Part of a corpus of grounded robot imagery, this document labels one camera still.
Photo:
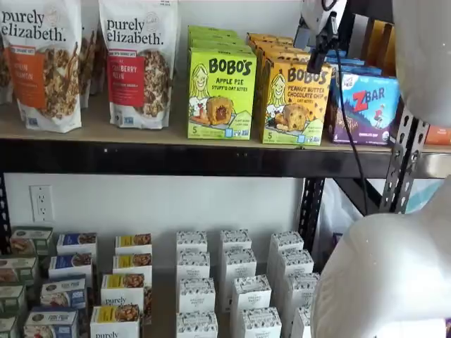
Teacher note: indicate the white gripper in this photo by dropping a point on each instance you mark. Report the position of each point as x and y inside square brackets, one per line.
[322, 15]

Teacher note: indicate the orange Bobo's peanut butter box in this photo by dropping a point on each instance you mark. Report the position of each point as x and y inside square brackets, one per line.
[299, 105]
[278, 53]
[275, 45]
[267, 37]

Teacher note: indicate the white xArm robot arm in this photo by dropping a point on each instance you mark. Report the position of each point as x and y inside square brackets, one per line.
[387, 274]

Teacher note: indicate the blue purple Zbar box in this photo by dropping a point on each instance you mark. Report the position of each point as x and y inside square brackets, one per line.
[343, 54]
[352, 62]
[359, 70]
[370, 112]

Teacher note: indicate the green Bobo's apple pie box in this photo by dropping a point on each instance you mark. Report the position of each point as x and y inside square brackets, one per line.
[211, 31]
[215, 39]
[218, 46]
[222, 95]

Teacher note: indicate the white patterned pastry box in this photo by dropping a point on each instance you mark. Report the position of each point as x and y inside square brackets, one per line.
[194, 264]
[192, 239]
[260, 324]
[235, 239]
[197, 295]
[197, 325]
[239, 264]
[295, 262]
[251, 292]
[286, 241]
[301, 322]
[301, 288]

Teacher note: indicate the light wooden shelf board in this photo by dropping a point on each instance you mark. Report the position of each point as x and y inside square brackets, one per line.
[95, 123]

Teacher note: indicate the yellow white granola box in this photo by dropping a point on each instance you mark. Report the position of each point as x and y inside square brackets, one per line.
[116, 322]
[132, 264]
[134, 243]
[123, 290]

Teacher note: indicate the blue oatmeal box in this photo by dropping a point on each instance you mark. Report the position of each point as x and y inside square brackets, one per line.
[70, 264]
[77, 243]
[51, 324]
[63, 292]

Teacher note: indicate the green oatmeal box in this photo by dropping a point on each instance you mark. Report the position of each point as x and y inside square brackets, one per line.
[17, 269]
[33, 237]
[7, 327]
[12, 299]

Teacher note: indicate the yellow orange snack carton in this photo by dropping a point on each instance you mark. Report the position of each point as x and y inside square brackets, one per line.
[374, 40]

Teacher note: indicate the orange brown snack carton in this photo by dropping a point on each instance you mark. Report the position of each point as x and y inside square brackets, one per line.
[438, 135]

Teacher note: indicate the red label granola bag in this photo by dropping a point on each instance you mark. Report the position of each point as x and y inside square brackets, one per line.
[137, 70]

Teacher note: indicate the white granola bag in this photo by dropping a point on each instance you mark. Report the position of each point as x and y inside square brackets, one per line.
[100, 70]
[86, 70]
[5, 77]

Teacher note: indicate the white patterned small boxes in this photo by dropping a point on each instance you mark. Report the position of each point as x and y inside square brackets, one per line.
[163, 264]

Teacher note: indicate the orange label granola bag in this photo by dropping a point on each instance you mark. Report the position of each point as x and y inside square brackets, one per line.
[42, 70]

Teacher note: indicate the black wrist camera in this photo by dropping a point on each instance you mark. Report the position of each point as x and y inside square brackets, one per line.
[332, 30]

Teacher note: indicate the white wall outlet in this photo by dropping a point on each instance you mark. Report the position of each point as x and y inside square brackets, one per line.
[41, 204]

